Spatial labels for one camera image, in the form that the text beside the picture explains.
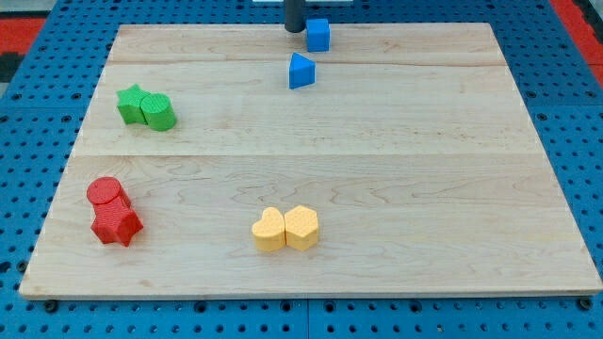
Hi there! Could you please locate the blue cube block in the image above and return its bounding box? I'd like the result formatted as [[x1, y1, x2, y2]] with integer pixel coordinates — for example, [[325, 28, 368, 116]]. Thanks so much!
[[306, 18, 331, 53]]

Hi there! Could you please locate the yellow hexagon block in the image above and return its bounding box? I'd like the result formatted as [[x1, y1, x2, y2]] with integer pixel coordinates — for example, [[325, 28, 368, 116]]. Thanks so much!
[[285, 205, 319, 251]]

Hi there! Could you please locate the yellow heart block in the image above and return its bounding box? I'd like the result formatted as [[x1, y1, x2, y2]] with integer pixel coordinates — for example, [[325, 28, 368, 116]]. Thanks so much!
[[252, 207, 286, 251]]

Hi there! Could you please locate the light wooden board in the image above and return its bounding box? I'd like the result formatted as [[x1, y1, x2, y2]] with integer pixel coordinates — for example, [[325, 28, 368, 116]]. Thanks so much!
[[20, 23, 602, 300]]

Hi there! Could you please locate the blue triangular prism block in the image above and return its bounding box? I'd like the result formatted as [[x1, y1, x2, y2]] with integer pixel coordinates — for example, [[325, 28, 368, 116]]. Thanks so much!
[[288, 53, 316, 89]]

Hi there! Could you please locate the green cylinder block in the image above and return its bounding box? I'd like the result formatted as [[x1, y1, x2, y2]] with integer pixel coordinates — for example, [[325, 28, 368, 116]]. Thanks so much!
[[140, 93, 176, 131]]

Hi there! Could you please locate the green star block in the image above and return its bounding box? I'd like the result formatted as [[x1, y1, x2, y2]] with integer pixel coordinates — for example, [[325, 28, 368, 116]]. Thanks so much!
[[117, 84, 150, 124]]

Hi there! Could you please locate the red star block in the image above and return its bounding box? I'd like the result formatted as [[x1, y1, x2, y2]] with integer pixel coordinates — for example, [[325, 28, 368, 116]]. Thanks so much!
[[90, 197, 143, 247]]

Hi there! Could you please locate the red cylinder block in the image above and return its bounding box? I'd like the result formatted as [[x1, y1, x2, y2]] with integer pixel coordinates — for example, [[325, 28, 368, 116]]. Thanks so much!
[[87, 176, 131, 207]]

